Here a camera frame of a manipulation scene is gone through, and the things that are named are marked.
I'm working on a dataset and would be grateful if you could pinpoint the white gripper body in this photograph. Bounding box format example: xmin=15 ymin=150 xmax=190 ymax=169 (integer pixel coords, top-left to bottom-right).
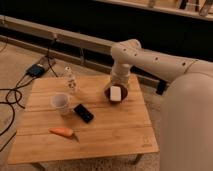
xmin=110 ymin=63 xmax=131 ymax=84

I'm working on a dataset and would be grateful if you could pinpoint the white sponge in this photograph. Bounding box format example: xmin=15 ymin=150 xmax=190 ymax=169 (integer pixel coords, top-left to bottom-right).
xmin=110 ymin=86 xmax=121 ymax=101

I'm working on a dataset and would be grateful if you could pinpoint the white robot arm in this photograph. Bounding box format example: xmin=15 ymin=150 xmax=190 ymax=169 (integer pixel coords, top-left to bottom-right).
xmin=110 ymin=39 xmax=213 ymax=171

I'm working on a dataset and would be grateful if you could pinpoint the purple ceramic bowl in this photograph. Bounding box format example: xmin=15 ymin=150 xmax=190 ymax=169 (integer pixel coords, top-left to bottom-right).
xmin=104 ymin=84 xmax=128 ymax=103

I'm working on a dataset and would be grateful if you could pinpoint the clear plastic bottle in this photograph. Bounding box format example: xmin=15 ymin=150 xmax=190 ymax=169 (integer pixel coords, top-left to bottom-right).
xmin=64 ymin=66 xmax=77 ymax=94

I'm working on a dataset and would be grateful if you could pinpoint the black smartphone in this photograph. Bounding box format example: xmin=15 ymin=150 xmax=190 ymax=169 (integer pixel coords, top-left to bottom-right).
xmin=74 ymin=104 xmax=94 ymax=123

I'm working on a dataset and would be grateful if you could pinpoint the translucent plastic cup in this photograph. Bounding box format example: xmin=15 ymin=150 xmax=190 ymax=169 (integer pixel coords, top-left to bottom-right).
xmin=50 ymin=93 xmax=70 ymax=116

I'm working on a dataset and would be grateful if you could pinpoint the orange carrot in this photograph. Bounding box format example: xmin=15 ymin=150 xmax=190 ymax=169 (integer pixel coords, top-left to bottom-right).
xmin=50 ymin=128 xmax=73 ymax=138

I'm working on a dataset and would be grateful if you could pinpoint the wooden table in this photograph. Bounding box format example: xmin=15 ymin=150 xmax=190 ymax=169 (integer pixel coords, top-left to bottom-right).
xmin=8 ymin=75 xmax=159 ymax=164

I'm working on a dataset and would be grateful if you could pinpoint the black cable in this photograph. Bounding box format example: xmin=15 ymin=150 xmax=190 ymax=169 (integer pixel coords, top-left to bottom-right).
xmin=0 ymin=39 xmax=59 ymax=153

